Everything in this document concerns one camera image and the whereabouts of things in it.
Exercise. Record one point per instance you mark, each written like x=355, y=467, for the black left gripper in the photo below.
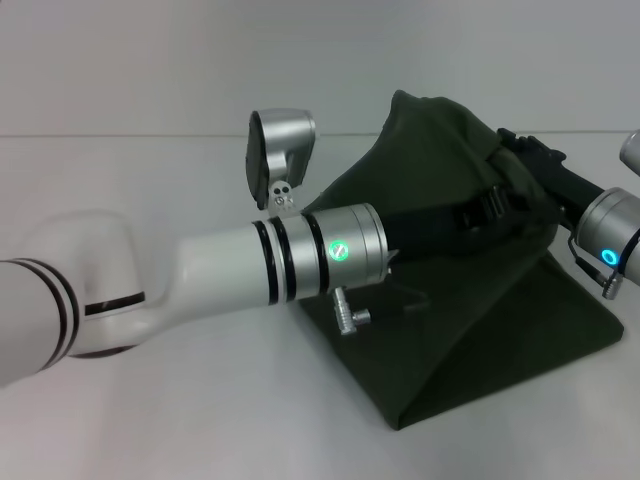
x=425, y=232

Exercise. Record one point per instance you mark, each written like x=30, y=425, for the grey metal camera bracket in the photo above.
x=282, y=197

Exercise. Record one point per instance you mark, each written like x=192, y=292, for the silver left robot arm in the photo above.
x=175, y=275

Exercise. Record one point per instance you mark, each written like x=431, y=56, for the dark green t-shirt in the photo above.
x=475, y=310

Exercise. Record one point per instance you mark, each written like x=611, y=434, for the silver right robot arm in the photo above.
x=612, y=235

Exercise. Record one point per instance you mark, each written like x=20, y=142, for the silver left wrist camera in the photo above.
x=277, y=145

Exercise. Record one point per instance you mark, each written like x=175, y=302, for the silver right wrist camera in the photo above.
x=631, y=152

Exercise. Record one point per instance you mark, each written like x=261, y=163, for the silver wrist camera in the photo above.
x=277, y=145
x=631, y=152

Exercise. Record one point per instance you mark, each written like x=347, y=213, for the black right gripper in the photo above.
x=555, y=180

